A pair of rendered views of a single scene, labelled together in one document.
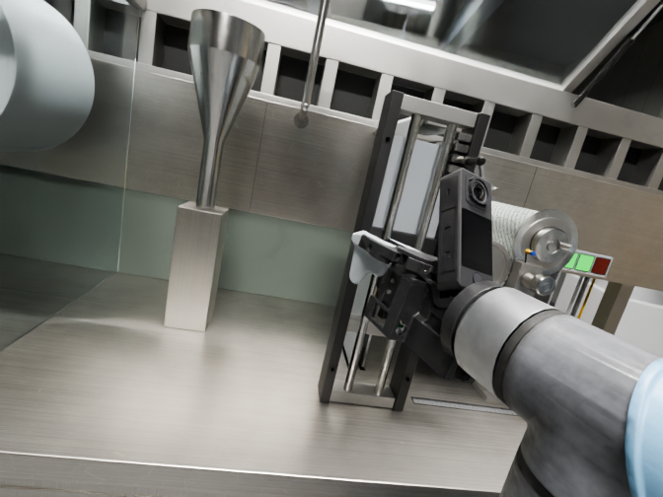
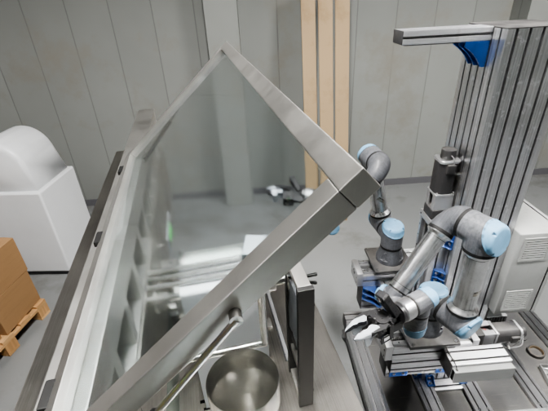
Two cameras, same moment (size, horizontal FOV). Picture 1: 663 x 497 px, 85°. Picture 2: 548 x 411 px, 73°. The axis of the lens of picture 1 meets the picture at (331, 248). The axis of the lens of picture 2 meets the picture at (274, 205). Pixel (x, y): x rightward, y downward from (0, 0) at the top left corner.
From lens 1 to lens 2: 1.33 m
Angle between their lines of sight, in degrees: 85
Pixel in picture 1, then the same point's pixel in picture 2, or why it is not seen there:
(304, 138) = not seen: hidden behind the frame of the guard
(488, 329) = (414, 312)
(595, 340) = (421, 298)
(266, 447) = not seen: outside the picture
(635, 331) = (63, 201)
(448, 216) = (391, 305)
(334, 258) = not seen: hidden behind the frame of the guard
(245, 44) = (267, 366)
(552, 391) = (426, 308)
